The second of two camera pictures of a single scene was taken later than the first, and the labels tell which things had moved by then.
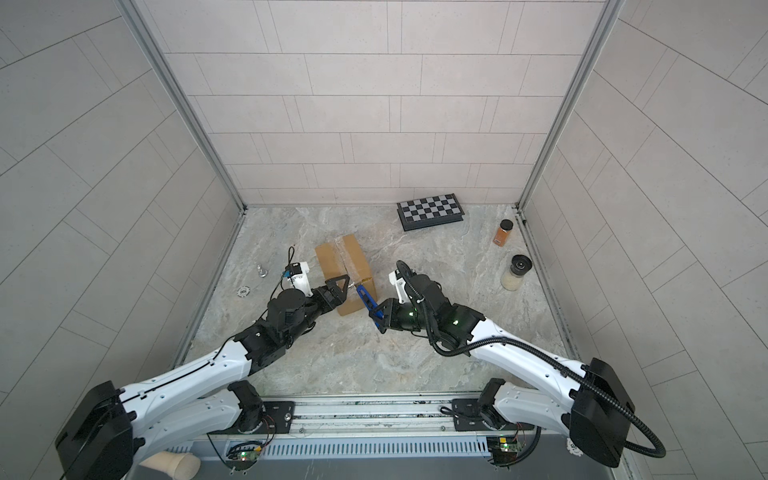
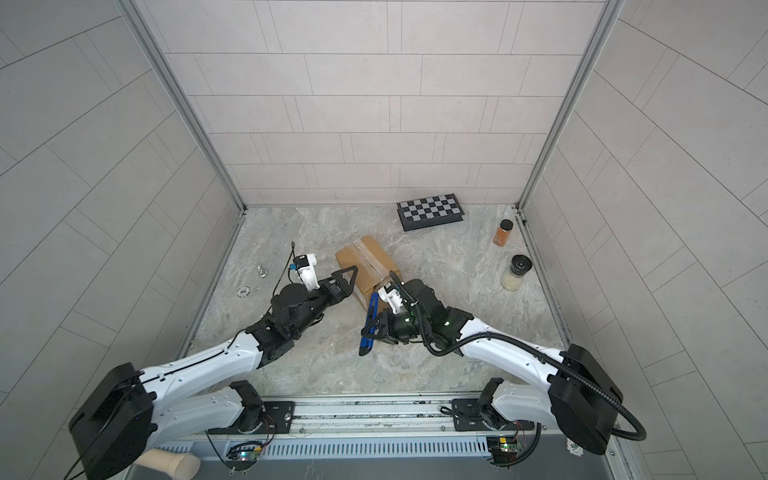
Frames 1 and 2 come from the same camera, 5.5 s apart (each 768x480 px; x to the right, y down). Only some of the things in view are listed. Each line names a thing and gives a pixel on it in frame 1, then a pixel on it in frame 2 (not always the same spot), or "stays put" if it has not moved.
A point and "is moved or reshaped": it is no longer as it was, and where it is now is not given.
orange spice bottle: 502,232 stays put
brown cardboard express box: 346,257 is moved or reshaped
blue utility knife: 372,307 → 367,343
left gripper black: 332,294 stays put
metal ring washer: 243,291 stays put
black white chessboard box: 429,212 stays put
